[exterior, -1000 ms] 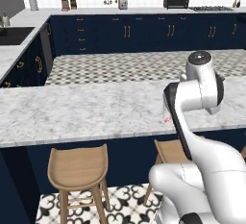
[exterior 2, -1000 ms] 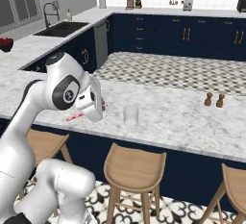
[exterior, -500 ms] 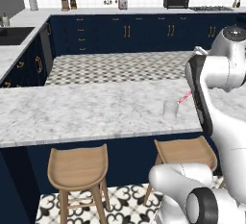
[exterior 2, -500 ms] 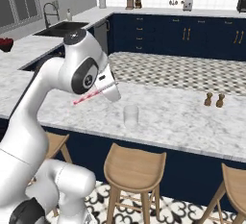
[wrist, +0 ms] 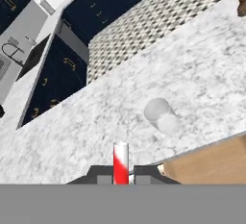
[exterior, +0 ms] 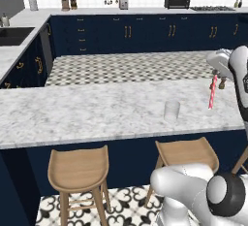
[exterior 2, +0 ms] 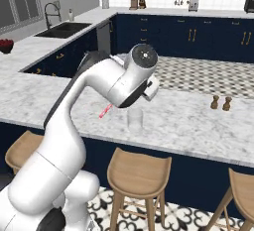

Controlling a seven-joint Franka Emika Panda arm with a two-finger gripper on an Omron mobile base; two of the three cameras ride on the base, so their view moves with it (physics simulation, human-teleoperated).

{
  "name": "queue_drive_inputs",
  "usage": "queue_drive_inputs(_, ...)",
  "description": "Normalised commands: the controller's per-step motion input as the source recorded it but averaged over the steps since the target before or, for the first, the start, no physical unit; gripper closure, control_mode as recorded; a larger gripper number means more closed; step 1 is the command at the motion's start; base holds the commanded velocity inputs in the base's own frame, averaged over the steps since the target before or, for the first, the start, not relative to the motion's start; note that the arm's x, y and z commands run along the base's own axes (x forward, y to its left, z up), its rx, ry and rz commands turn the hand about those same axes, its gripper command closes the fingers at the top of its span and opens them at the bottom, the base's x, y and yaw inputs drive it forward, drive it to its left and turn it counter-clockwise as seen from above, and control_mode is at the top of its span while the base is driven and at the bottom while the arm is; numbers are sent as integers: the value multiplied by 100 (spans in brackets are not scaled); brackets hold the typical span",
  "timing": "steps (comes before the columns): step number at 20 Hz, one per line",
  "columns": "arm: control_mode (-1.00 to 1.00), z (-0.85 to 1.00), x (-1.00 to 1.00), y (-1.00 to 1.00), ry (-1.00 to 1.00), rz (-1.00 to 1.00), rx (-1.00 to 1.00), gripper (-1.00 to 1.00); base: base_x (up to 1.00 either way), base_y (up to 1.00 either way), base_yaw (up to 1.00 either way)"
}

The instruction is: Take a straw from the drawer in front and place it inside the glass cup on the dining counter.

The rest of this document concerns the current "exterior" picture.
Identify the dark blue dining counter base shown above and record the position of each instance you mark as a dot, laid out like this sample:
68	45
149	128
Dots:
129	162

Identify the black toaster oven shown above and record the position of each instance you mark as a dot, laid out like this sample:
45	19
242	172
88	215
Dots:
177	1

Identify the dark blue lower cupboard run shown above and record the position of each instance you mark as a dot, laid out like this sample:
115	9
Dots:
145	37

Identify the wooden bar stool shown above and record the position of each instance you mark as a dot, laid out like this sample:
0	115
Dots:
79	171
185	154
242	163

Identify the brown knife block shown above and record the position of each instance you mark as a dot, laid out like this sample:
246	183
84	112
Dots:
74	3

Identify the silver toaster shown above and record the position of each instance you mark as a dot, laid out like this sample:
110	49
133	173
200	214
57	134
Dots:
123	3

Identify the dark bottle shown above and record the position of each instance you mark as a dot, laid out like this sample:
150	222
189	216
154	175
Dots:
240	2
236	3

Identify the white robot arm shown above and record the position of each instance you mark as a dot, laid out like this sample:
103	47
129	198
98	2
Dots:
193	187

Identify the white paper towel roll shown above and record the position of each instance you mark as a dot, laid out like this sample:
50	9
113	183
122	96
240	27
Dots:
32	2

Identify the brown coffee machine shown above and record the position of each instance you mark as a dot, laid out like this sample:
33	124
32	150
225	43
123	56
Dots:
65	1

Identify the grey dishwasher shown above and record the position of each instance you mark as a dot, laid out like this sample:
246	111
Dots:
46	47

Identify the red and white striped straw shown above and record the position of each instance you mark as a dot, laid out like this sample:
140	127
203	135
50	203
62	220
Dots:
212	92

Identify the dark blue side cupboard run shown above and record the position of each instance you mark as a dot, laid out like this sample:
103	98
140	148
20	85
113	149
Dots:
27	66

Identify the white soap dispenser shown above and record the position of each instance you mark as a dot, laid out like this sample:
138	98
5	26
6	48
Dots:
5	20

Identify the clear glass cup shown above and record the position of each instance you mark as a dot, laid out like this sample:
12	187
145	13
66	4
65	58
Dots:
171	111

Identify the black sink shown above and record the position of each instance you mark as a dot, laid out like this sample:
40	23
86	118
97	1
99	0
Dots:
13	36

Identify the black hob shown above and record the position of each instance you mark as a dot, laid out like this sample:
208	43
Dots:
212	8

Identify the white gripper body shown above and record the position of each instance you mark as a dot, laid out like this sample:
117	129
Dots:
219	60

